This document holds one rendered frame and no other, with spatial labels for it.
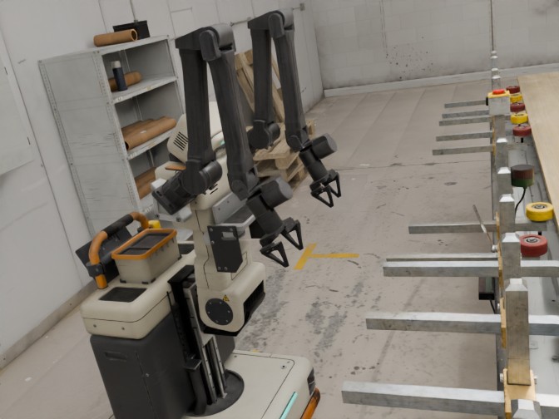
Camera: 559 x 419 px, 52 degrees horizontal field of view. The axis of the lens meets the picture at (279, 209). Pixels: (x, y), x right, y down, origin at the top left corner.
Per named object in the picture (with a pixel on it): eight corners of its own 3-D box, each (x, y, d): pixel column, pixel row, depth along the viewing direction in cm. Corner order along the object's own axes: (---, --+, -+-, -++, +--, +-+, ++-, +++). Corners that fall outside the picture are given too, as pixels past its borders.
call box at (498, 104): (488, 118, 203) (487, 96, 201) (488, 113, 210) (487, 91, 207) (510, 115, 201) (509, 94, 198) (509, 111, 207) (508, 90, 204)
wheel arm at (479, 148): (432, 157, 288) (432, 149, 286) (432, 155, 291) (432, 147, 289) (526, 150, 272) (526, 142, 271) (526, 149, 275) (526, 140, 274)
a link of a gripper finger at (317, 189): (344, 197, 194) (330, 174, 193) (338, 204, 188) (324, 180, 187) (328, 205, 198) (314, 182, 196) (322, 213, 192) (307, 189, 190)
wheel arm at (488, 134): (436, 143, 309) (435, 135, 308) (436, 141, 312) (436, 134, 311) (524, 136, 294) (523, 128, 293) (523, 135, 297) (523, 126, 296)
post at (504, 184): (502, 318, 177) (497, 170, 161) (502, 312, 180) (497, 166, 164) (515, 318, 176) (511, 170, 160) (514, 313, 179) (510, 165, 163)
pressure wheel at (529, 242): (518, 281, 165) (516, 244, 161) (516, 268, 172) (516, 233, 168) (549, 281, 162) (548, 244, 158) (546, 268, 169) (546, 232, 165)
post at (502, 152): (501, 274, 198) (495, 140, 182) (500, 269, 201) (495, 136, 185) (512, 274, 197) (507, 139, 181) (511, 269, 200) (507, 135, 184)
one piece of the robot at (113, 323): (120, 454, 216) (54, 254, 188) (194, 366, 262) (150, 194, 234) (195, 470, 202) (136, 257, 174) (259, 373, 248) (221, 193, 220)
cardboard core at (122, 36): (91, 36, 394) (129, 29, 383) (99, 34, 401) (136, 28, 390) (95, 47, 396) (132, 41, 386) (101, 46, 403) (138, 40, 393)
